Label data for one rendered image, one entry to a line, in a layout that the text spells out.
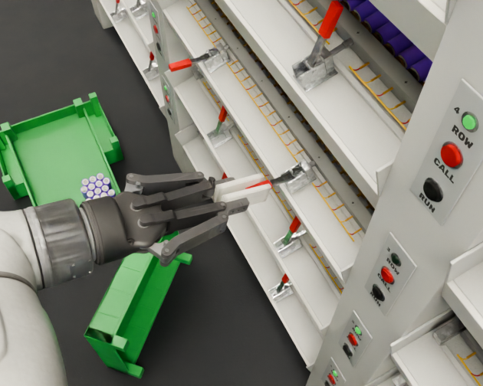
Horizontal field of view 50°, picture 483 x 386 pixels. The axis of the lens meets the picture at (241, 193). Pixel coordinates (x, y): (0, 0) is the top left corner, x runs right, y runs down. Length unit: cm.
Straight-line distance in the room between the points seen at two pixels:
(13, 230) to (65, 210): 6
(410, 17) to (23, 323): 38
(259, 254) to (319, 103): 59
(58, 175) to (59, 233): 84
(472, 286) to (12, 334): 37
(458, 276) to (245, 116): 44
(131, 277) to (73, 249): 49
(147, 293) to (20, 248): 72
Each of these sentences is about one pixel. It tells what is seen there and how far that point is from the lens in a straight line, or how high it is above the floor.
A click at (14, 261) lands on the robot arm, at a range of 55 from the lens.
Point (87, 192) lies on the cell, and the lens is 132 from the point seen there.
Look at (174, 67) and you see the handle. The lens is 85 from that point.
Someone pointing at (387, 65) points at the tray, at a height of 78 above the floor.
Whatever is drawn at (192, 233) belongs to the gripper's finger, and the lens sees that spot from 61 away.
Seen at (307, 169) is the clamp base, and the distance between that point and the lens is 71.
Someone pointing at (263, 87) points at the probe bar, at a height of 58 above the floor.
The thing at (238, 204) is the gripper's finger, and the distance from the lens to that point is 66.
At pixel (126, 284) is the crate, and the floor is 20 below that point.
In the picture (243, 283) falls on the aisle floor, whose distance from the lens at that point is 125.
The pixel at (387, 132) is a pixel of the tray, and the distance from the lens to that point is 54.
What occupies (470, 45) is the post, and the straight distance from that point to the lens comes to 35.
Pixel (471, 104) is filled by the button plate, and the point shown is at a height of 89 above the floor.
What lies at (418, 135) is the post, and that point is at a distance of 42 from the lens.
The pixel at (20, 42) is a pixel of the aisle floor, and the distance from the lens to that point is 192.
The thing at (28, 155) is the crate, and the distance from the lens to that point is 144.
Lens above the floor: 114
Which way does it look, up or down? 56 degrees down
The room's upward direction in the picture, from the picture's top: straight up
